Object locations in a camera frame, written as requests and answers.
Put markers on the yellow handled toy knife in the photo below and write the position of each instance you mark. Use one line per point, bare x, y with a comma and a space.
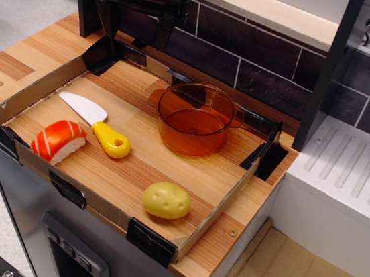
115, 144

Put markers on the yellow toy potato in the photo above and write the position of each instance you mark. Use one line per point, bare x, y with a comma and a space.
166, 200

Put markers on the grey upright shelf post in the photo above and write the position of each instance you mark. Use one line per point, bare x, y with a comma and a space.
348, 38

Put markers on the salmon nigiri sushi toy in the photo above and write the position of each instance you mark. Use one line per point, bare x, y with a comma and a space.
56, 142

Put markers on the toy oven front panel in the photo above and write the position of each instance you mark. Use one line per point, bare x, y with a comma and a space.
71, 256

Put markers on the white toy sink drainboard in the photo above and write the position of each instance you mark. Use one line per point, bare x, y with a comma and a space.
324, 200

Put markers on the cardboard fence with black tape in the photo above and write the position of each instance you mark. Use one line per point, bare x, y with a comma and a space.
226, 188

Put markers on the orange transparent plastic pot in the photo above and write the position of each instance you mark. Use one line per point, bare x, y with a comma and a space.
195, 119

